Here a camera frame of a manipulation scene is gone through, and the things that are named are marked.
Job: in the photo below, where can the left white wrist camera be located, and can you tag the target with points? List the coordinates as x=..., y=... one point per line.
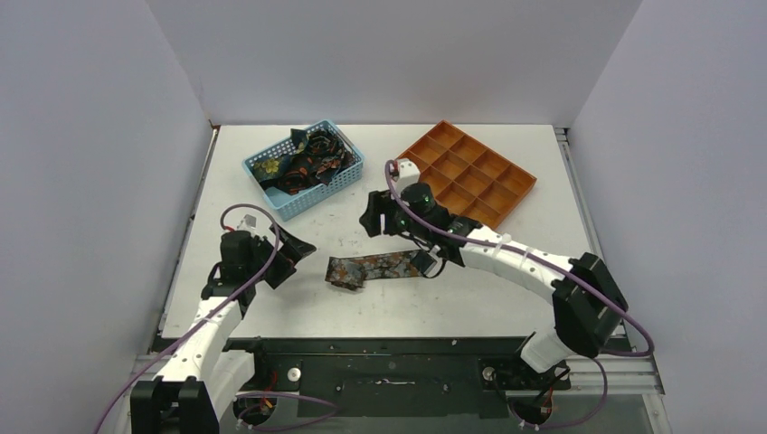
x=248, y=223

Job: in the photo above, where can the orange wooden compartment tray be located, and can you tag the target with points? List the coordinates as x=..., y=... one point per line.
x=467, y=177

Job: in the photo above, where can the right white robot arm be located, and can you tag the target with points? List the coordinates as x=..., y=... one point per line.
x=586, y=301

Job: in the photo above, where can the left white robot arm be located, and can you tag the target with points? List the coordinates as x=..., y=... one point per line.
x=192, y=390

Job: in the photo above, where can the black metal base plate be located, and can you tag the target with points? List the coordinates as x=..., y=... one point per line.
x=420, y=377

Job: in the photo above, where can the dark tie with yellow flowers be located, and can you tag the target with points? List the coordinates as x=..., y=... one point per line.
x=267, y=171

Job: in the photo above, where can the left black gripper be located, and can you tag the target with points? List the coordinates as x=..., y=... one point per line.
x=288, y=256

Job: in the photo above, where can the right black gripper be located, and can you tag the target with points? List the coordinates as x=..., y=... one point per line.
x=380, y=214

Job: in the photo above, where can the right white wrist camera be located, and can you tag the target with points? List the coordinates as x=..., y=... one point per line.
x=406, y=173

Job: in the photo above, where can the black tie with orange swirls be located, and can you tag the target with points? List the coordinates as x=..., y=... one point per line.
x=318, y=157

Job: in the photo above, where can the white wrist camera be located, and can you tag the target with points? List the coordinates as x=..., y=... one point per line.
x=248, y=223
x=406, y=173

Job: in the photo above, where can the light blue plastic basket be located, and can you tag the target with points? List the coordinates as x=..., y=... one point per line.
x=288, y=206

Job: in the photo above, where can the orange floral necktie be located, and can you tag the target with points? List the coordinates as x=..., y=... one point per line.
x=351, y=273

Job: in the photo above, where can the aluminium frame rail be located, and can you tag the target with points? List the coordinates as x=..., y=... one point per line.
x=653, y=402

